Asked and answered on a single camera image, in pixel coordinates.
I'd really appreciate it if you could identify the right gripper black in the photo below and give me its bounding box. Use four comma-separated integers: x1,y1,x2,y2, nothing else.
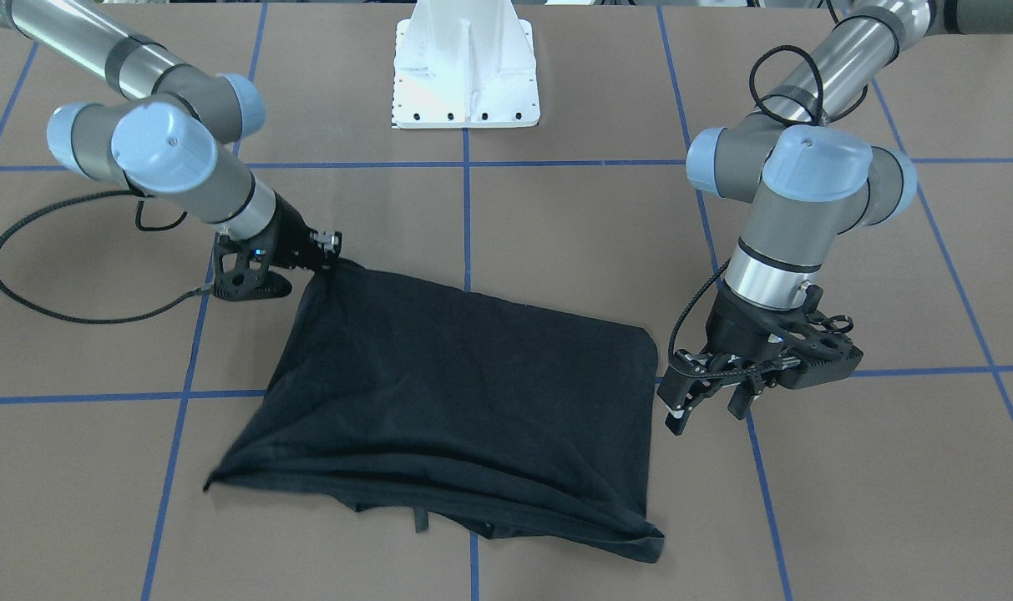
247,194,342,273

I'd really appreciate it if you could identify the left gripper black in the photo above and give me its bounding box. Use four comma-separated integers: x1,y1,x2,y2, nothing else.
660,279,808,437

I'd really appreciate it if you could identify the black graphic t-shirt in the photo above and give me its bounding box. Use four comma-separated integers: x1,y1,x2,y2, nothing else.
207,260,664,564

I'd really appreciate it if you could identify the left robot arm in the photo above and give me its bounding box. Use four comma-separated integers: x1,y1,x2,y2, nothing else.
656,1,1013,435

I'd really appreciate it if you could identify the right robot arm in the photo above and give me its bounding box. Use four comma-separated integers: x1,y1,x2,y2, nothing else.
0,1,341,270

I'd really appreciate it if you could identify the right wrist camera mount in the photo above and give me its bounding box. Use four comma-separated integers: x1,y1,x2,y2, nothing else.
211,235,292,303

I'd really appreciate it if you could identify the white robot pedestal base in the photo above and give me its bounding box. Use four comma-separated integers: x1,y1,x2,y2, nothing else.
391,1,541,129

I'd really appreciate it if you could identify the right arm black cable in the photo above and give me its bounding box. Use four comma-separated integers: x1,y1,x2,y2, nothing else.
0,189,220,325

